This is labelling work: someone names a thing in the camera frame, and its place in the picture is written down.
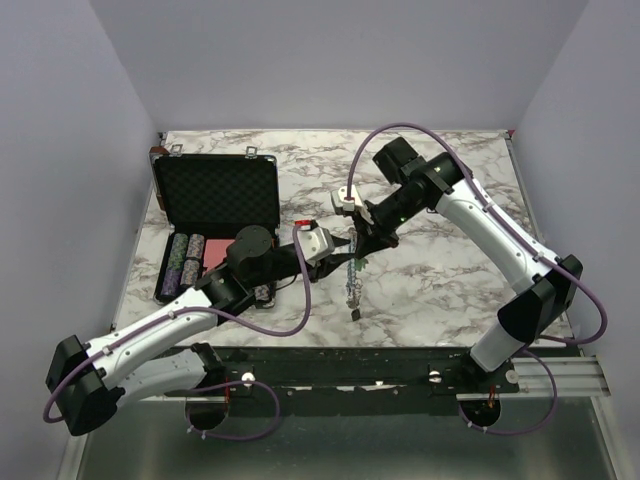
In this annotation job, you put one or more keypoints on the grey lower chip stack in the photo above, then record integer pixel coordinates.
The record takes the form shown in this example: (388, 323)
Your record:
(190, 273)

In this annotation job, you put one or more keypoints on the black mounting base plate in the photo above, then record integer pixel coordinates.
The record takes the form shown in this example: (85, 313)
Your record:
(314, 381)

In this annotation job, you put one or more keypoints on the purple poker chip stack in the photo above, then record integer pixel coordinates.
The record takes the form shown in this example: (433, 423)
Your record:
(171, 283)

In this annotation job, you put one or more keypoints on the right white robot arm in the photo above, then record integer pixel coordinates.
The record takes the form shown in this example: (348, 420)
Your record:
(536, 274)

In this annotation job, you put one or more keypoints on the aluminium frame rail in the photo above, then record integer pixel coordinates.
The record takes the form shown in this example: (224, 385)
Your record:
(546, 430)

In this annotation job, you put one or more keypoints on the pink playing card deck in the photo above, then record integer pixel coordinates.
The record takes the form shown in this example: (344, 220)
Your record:
(215, 252)

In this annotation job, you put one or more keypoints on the green poker chip stack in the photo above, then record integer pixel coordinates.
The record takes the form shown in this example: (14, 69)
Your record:
(178, 251)

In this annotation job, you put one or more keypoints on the grey poker chip stack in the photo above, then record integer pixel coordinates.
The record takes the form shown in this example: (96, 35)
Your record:
(195, 247)

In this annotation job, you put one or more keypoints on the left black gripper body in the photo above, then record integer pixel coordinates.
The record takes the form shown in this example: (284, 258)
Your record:
(290, 264)

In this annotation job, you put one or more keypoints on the blue silicone band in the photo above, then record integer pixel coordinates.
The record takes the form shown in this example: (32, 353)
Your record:
(351, 274)

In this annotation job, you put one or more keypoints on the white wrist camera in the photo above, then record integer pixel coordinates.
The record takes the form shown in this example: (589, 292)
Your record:
(316, 244)
(349, 204)

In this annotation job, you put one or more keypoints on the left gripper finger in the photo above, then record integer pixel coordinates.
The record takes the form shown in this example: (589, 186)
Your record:
(332, 262)
(339, 242)

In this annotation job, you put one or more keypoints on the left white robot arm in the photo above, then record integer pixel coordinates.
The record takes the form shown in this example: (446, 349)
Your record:
(89, 381)

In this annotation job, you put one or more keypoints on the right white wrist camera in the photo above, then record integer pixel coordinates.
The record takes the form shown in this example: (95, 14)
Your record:
(349, 204)

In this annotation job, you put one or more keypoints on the black poker chip case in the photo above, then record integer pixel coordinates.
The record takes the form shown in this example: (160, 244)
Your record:
(215, 195)

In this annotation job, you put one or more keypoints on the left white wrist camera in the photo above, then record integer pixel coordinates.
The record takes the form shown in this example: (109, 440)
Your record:
(316, 244)

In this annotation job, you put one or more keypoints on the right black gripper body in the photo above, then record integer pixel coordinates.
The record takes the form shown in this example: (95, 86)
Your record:
(388, 216)

